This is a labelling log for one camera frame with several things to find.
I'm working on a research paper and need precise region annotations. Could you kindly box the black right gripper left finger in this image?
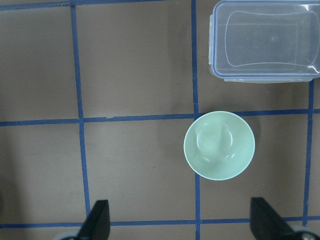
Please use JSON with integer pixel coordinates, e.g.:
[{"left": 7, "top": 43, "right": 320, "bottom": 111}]
[{"left": 75, "top": 199, "right": 111, "bottom": 240}]

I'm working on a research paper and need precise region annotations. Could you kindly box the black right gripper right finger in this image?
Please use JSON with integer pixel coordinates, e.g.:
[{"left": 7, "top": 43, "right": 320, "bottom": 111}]
[{"left": 250, "top": 197, "right": 320, "bottom": 240}]

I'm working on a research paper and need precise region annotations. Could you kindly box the light green bowl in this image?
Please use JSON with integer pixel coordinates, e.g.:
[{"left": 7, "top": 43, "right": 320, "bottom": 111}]
[{"left": 183, "top": 111, "right": 256, "bottom": 181}]

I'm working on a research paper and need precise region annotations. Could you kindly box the clear plastic food container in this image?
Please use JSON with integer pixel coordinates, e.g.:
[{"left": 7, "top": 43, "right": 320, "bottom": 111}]
[{"left": 208, "top": 0, "right": 320, "bottom": 84}]

